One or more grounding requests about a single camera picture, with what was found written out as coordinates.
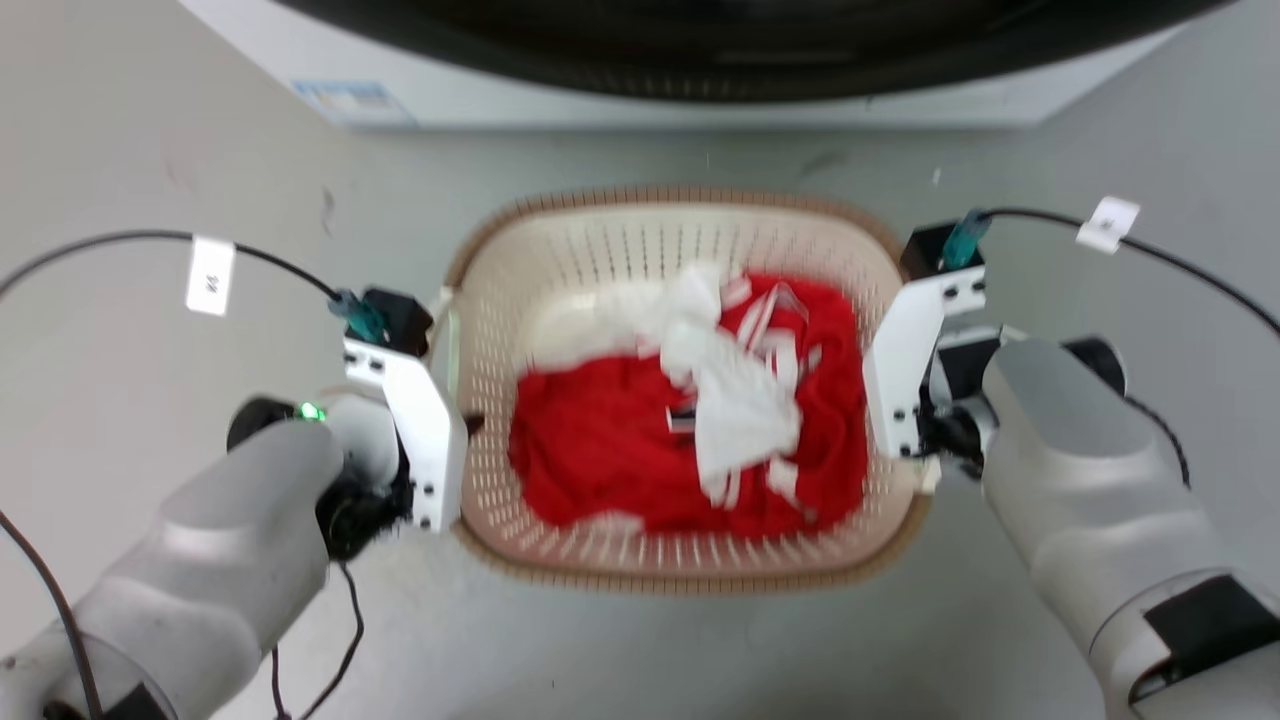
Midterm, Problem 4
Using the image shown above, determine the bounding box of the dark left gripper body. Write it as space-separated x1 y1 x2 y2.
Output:
316 455 416 562

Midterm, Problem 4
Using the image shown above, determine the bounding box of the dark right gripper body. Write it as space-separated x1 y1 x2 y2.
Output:
916 330 1003 471

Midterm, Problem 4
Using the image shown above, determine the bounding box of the beige plastic laundry basket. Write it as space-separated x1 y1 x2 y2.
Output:
441 185 935 596

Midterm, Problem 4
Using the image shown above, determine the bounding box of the red garment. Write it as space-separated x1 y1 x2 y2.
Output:
508 273 869 536

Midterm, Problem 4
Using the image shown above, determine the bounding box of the white garment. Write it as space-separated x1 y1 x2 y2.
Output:
640 262 827 509

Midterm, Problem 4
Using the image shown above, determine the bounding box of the blue label sticker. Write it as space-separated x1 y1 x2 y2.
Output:
292 80 417 128

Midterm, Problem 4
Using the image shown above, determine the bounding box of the white washing machine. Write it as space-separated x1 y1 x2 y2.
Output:
178 0 1191 132

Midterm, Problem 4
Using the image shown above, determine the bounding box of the black round washer door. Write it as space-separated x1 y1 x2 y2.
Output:
275 0 1236 103

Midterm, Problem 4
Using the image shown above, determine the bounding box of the white left camera bracket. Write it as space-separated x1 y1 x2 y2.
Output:
343 337 470 535

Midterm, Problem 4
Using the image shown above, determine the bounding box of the white camera bracket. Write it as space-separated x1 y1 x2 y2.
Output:
343 337 470 535
861 267 988 461

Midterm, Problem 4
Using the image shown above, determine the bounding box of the white right camera bracket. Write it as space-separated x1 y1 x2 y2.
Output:
861 267 988 461

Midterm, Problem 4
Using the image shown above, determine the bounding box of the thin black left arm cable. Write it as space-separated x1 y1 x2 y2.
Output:
0 510 105 720
270 560 365 720

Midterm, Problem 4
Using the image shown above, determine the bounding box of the white right cable tag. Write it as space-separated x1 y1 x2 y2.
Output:
1075 196 1142 256

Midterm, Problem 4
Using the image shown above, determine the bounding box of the white cable tag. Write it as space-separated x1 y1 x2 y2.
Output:
1075 196 1142 256
185 236 237 317

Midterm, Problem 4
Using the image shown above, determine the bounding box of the black right camera cable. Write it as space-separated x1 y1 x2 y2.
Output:
941 207 1280 337

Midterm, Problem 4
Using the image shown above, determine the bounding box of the black camera cable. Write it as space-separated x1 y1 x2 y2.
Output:
941 207 1280 337
0 229 385 343

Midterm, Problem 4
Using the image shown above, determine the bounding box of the white left cable tag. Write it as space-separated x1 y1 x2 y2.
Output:
185 236 237 317

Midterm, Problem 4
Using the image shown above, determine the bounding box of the black left camera cable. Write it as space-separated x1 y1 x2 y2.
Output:
0 229 385 343

